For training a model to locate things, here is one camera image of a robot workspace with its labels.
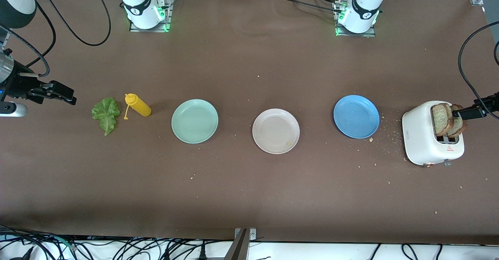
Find tangled black floor cables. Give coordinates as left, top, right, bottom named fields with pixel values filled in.
left=0, top=224, right=234, bottom=260

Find blue plate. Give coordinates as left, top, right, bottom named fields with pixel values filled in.
left=333, top=95, right=380, bottom=139

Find white toaster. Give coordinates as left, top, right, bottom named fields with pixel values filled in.
left=402, top=101, right=465, bottom=167

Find black base power cable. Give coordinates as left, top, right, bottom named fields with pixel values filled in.
left=273, top=0, right=343, bottom=13

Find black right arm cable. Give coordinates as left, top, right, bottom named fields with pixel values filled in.
left=0, top=0, right=112, bottom=78

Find silver mounting bracket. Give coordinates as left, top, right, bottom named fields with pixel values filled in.
left=235, top=228, right=257, bottom=242

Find green lettuce leaf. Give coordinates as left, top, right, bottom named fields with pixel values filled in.
left=91, top=97, right=121, bottom=136

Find brown bread slice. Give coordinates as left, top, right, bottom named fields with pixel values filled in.
left=431, top=103, right=455, bottom=137
left=448, top=104, right=469, bottom=138

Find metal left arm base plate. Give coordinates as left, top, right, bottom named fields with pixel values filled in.
left=333, top=0, right=377, bottom=38

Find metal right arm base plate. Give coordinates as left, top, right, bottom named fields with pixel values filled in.
left=129, top=0, right=175, bottom=33

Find brown table cover sheet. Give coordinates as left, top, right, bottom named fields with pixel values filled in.
left=0, top=0, right=499, bottom=246

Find mint green plate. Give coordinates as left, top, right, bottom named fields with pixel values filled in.
left=171, top=99, right=219, bottom=144

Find beige plate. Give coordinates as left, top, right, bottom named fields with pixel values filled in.
left=252, top=108, right=301, bottom=155

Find grey metal strut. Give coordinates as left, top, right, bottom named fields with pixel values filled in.
left=224, top=229, right=249, bottom=260

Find yellow mustard squeeze bottle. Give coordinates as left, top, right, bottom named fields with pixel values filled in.
left=124, top=93, right=152, bottom=120

